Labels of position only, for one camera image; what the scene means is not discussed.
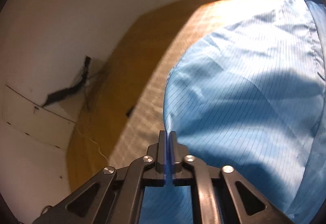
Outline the light blue work coat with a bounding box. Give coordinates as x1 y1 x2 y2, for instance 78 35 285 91
140 0 325 223

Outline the beige plaid bed cover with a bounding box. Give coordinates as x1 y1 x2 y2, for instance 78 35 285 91
108 0 281 168

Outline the black object on wall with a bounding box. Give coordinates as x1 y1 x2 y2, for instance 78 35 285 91
42 56 92 107

